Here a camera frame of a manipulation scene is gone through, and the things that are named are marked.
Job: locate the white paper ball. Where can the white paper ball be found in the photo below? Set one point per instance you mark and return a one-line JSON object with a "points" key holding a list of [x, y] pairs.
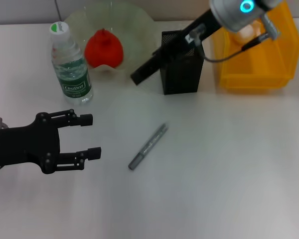
{"points": [[246, 33]]}

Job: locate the pale green glass fruit bowl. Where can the pale green glass fruit bowl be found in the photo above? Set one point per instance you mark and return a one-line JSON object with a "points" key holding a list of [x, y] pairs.
{"points": [[139, 37]]}

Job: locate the grey pen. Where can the grey pen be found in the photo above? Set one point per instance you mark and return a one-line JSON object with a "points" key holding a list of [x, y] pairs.
{"points": [[149, 147]]}

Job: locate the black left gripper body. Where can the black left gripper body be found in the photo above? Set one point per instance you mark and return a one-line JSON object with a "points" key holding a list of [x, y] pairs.
{"points": [[22, 147]]}

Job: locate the clear green-label water bottle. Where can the clear green-label water bottle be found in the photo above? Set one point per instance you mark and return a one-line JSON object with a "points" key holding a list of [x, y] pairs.
{"points": [[72, 72]]}

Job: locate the black mesh pen holder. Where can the black mesh pen holder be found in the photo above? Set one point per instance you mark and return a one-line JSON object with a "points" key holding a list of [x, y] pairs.
{"points": [[184, 77]]}

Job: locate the yellow plastic bin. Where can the yellow plastic bin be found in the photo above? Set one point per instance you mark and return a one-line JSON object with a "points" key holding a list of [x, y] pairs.
{"points": [[259, 67]]}

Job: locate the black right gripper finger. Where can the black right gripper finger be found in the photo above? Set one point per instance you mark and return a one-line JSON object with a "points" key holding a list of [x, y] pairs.
{"points": [[144, 72]]}

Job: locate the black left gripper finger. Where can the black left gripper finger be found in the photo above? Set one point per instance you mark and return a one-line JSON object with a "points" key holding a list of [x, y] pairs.
{"points": [[86, 119], [94, 153]]}

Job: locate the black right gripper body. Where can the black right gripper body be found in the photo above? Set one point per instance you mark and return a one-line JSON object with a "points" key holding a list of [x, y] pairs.
{"points": [[179, 42]]}

